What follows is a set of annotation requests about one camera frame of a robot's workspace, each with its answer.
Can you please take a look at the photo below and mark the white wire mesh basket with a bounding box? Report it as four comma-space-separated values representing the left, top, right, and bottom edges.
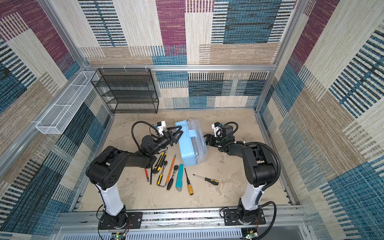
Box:
36, 71, 95, 135

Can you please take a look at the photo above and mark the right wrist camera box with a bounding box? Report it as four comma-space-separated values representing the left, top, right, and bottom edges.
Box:
212, 122, 223, 138

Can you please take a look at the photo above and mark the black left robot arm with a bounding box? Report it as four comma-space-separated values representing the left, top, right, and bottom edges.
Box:
86, 121, 183, 219

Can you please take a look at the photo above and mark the black wire mesh shelf rack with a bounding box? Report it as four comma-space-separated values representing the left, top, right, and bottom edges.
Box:
91, 68, 159, 114

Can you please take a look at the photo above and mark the black yellow small screwdriver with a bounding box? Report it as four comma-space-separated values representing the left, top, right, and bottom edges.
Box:
194, 174, 219, 186

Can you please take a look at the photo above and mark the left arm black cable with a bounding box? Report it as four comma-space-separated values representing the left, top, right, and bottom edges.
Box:
131, 120, 161, 154

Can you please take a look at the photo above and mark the black hex key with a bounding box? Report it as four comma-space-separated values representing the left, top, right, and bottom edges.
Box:
150, 168, 153, 185

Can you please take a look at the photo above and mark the red hex key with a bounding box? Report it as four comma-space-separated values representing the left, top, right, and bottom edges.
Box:
144, 169, 150, 183

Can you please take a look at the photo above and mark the orange pencil tool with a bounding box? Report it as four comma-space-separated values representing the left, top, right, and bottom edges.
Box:
161, 155, 176, 188

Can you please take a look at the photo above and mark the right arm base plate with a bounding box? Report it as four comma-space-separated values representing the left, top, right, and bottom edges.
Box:
221, 208, 266, 226

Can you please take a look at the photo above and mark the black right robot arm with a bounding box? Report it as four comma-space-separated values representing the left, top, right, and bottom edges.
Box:
204, 134, 281, 224

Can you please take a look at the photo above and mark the teal utility knife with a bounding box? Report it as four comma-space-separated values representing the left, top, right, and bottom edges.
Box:
176, 164, 184, 192

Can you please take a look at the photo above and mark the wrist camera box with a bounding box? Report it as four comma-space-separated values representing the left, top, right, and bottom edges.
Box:
156, 121, 167, 136
212, 122, 223, 138

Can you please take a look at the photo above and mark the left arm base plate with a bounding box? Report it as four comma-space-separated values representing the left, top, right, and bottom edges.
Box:
98, 211, 143, 230

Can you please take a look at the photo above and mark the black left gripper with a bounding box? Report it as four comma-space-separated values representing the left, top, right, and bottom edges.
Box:
150, 127, 183, 158

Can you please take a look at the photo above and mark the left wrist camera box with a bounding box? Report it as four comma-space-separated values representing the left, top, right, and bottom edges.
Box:
156, 121, 167, 136

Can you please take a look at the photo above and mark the wooden handled screwdriver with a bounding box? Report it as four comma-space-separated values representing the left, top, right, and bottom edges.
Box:
184, 168, 194, 196

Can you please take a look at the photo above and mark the yellow handled wrench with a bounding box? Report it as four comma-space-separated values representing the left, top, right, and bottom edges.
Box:
157, 161, 168, 187

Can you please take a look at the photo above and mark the light blue plastic tool box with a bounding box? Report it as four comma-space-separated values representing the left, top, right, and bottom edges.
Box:
175, 119, 208, 167

